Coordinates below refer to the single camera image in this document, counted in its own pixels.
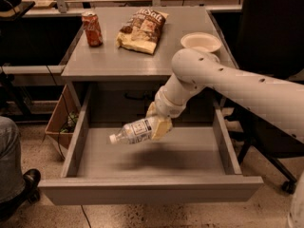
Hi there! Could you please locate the white paper bowl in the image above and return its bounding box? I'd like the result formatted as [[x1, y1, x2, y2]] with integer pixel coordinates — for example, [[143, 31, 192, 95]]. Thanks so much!
[[180, 32, 222, 53]]

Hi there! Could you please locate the red soda can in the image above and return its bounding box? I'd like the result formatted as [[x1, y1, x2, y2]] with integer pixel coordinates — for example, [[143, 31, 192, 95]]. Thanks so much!
[[82, 11, 103, 47]]

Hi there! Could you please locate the black cable on floor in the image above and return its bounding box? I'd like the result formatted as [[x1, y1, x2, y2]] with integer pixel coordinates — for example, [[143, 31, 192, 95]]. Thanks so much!
[[44, 65, 93, 228]]

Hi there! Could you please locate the open grey top drawer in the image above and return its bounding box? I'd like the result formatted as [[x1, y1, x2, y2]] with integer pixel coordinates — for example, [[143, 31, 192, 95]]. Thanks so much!
[[40, 85, 263, 205]]

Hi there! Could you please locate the black drawer handle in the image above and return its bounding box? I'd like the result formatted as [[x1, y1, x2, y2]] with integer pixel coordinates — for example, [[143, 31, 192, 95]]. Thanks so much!
[[124, 91, 155, 101]]

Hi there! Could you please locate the black office chair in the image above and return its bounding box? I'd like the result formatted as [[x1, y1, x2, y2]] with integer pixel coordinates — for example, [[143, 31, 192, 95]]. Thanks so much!
[[229, 0, 304, 194]]

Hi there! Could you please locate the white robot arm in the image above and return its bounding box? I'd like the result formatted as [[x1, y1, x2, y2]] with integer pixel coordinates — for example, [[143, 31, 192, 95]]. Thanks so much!
[[147, 48, 304, 158]]

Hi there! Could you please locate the brown chip bag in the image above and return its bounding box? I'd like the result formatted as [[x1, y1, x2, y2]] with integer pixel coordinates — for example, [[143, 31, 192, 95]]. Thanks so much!
[[116, 9, 168, 55]]

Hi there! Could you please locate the cardboard box on floor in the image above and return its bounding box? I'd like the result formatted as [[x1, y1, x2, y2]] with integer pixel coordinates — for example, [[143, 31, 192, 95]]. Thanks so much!
[[45, 85, 78, 149]]

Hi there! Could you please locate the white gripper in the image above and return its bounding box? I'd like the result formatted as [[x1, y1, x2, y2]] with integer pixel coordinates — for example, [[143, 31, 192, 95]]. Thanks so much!
[[146, 86, 185, 140]]

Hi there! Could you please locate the person leg in jeans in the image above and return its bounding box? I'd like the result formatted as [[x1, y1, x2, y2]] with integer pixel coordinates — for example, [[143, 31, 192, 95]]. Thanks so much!
[[0, 117, 25, 203]]

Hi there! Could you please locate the clear plastic water bottle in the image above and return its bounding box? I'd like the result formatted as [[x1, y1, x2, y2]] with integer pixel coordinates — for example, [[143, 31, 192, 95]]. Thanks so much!
[[109, 117, 157, 144]]

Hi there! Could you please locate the grey cabinet with counter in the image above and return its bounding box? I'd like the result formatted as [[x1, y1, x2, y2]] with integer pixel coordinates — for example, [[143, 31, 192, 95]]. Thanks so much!
[[60, 5, 240, 125]]

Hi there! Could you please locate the black shoe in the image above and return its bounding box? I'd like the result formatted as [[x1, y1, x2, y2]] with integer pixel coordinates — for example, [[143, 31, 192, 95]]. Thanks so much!
[[0, 169, 41, 221]]

